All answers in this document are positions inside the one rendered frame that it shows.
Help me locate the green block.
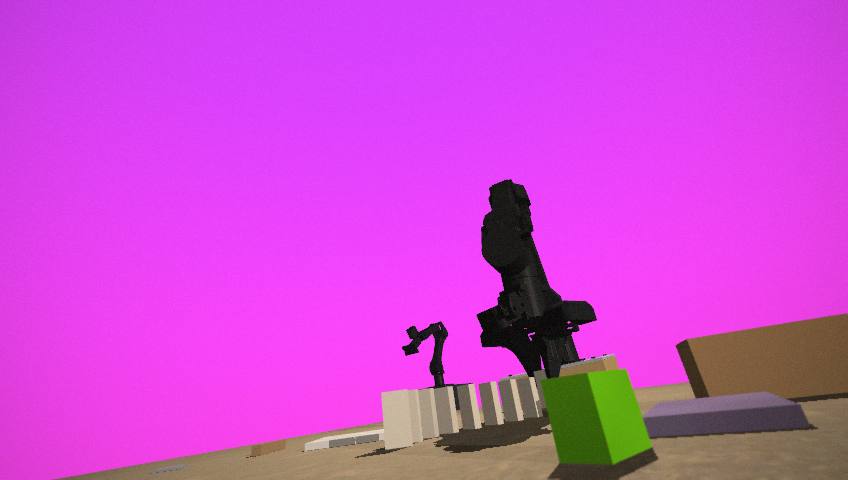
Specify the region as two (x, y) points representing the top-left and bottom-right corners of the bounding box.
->
(540, 369), (652, 464)

